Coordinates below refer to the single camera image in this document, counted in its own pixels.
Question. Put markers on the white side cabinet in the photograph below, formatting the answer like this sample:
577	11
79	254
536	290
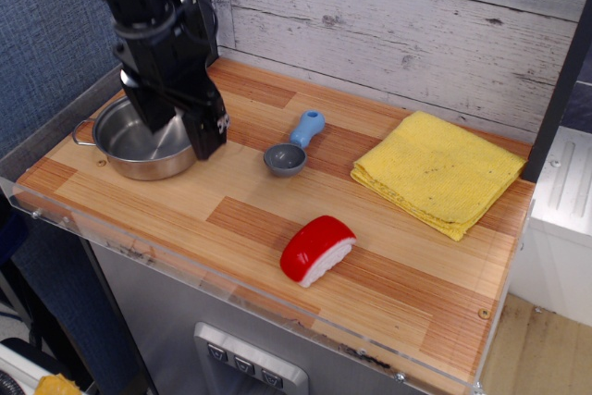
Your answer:
552	268

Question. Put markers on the blue grey toy scoop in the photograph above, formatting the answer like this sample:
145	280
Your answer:
288	159

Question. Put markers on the stainless steel pot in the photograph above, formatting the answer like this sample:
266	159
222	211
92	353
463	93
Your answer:
131	148

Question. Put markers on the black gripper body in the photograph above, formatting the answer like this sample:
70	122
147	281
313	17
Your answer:
163	45

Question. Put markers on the red white toy sushi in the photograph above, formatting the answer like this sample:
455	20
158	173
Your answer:
315	249

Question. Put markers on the black right vertical post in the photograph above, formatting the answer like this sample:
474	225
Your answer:
559	101

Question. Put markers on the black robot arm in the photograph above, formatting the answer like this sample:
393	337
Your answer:
164	47

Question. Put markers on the yellow folded towel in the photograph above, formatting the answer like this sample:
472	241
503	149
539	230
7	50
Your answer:
443	175

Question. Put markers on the clear acrylic table guard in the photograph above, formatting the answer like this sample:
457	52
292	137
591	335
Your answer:
406	309

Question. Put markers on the silver button panel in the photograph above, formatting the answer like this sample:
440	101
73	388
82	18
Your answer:
234	366

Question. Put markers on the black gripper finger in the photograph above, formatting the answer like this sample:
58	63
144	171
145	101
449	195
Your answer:
154	112
207	127

